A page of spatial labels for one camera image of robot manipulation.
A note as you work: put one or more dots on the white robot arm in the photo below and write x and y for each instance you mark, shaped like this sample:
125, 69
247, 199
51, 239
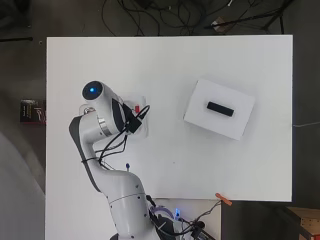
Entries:
123, 193

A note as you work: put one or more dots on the steel toaster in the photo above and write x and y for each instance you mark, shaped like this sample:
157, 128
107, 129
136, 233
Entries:
85, 109

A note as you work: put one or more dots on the orange clip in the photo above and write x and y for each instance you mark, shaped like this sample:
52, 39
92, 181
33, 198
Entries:
223, 199

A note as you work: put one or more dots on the small black device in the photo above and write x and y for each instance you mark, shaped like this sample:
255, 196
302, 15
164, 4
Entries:
200, 228

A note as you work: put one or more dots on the black rod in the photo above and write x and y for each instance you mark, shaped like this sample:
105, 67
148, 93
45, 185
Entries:
16, 39

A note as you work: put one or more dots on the wooden box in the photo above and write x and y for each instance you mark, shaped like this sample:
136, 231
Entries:
308, 221

